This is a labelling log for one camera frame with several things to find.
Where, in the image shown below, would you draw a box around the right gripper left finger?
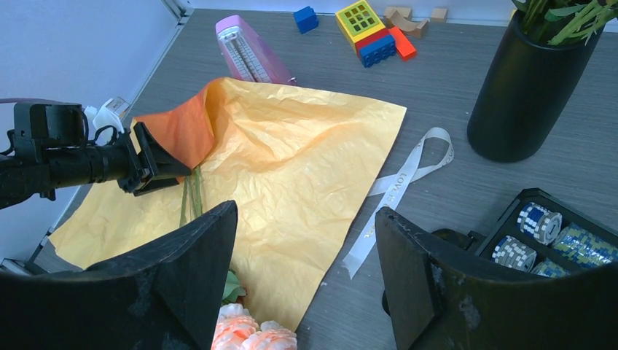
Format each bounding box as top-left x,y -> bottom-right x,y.
1,201 -> 238,349

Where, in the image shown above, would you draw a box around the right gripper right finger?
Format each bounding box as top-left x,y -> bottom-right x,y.
375,207 -> 617,349

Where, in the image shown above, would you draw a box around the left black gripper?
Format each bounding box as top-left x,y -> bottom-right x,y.
12,101 -> 192,196

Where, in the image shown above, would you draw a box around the orange flower bouquet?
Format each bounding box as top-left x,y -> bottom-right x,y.
179,167 -> 298,350

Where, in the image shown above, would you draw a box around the orange yellow wrapping paper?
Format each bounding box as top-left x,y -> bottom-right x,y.
48,77 -> 408,333

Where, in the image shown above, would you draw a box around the cream printed ribbon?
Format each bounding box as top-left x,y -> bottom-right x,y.
343,127 -> 454,279

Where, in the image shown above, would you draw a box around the black vase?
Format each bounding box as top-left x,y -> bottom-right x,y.
467,11 -> 603,163

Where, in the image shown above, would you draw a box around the pink flowers in vase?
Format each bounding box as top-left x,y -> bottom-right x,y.
513,0 -> 617,47

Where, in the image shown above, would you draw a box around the black poker chip case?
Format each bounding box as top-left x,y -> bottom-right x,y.
429,187 -> 618,286

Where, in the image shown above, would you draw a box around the pink metronome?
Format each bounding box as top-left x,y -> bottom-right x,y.
215,15 -> 297,85

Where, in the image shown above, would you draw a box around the blue toy block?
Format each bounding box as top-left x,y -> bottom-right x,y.
293,6 -> 319,34

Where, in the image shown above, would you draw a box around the yellow toy block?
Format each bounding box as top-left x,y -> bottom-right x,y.
335,1 -> 385,48

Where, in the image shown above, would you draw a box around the red blue toy blocks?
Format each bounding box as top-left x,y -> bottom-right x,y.
355,27 -> 417,68

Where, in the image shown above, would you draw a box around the wooden toy pieces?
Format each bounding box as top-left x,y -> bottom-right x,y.
383,7 -> 448,39

